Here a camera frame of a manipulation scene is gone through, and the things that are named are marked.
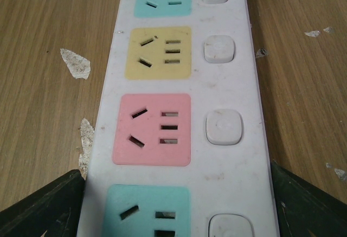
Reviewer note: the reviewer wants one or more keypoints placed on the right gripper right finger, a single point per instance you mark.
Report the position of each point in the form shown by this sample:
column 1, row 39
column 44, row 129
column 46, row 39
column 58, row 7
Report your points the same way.
column 303, row 209

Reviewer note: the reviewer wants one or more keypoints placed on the white power strip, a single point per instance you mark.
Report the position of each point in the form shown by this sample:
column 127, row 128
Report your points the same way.
column 180, row 145

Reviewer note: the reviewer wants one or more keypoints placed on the white tape scrap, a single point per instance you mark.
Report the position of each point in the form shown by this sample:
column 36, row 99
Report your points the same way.
column 87, row 137
column 78, row 66

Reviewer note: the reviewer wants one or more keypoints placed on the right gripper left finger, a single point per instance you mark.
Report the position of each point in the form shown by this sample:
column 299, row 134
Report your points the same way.
column 53, row 210

